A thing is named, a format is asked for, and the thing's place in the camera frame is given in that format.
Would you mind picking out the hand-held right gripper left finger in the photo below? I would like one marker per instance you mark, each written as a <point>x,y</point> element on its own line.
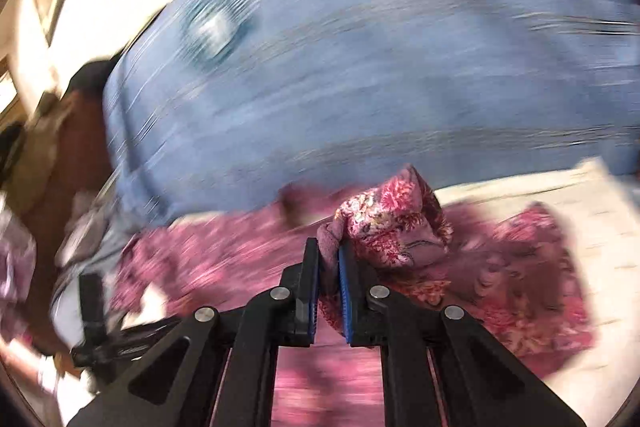
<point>311,292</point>

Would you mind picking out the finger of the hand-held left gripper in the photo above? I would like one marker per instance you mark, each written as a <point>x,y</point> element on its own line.
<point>125,342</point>
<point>92,307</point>

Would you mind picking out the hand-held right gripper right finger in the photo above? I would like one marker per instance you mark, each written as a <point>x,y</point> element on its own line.
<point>345,292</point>

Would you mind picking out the pink floral garment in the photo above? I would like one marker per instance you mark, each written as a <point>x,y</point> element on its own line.
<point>400,222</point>

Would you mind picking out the grey striped cloth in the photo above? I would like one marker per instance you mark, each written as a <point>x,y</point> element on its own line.
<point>95,247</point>

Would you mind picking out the blue plaid pillow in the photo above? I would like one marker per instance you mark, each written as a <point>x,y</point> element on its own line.
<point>375,57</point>

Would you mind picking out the cream leaf-print bedsheet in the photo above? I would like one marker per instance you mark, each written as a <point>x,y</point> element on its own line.
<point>590,207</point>

